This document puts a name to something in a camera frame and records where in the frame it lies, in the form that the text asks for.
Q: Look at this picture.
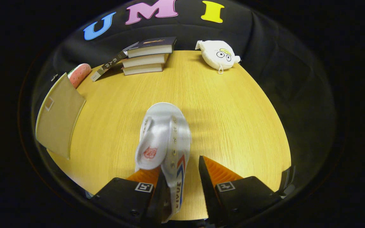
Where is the white cover book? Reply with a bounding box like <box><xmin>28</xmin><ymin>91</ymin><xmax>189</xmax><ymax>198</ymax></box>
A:
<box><xmin>91</xmin><ymin>41</ymin><xmax>138</xmax><ymax>82</ymax></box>

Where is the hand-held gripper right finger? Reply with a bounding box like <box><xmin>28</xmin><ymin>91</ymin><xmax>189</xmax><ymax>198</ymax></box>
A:
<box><xmin>198</xmin><ymin>155</ymin><xmax>283</xmax><ymax>225</ymax></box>

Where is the black cover book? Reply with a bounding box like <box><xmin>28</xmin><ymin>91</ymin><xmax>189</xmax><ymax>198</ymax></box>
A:
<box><xmin>124</xmin><ymin>36</ymin><xmax>177</xmax><ymax>59</ymax></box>

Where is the thin stacked book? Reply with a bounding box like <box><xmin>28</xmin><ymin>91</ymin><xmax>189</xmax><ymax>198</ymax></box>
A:
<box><xmin>122</xmin><ymin>63</ymin><xmax>165</xmax><ymax>76</ymax></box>

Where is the beige fabric storage box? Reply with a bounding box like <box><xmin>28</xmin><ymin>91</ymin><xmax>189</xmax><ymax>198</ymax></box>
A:
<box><xmin>35</xmin><ymin>73</ymin><xmax>86</xmax><ymax>160</ymax></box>

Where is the thick stacked book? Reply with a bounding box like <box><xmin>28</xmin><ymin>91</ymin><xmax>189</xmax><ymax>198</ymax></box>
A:
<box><xmin>120</xmin><ymin>53</ymin><xmax>170</xmax><ymax>68</ymax></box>

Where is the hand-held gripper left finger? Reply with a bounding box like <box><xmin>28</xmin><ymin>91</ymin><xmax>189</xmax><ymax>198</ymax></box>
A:
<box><xmin>91</xmin><ymin>167</ymin><xmax>170</xmax><ymax>224</ymax></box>

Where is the watermelon slice plush toy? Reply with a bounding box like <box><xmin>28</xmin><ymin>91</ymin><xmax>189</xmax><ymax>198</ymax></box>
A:
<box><xmin>67</xmin><ymin>63</ymin><xmax>92</xmax><ymax>89</ymax></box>

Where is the white canvas shoe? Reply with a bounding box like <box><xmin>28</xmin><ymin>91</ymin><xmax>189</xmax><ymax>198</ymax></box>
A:
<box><xmin>135</xmin><ymin>102</ymin><xmax>192</xmax><ymax>222</ymax></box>

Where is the white plush pouch with face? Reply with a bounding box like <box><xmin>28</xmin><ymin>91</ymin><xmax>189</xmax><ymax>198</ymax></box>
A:
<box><xmin>195</xmin><ymin>40</ymin><xmax>241</xmax><ymax>74</ymax></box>

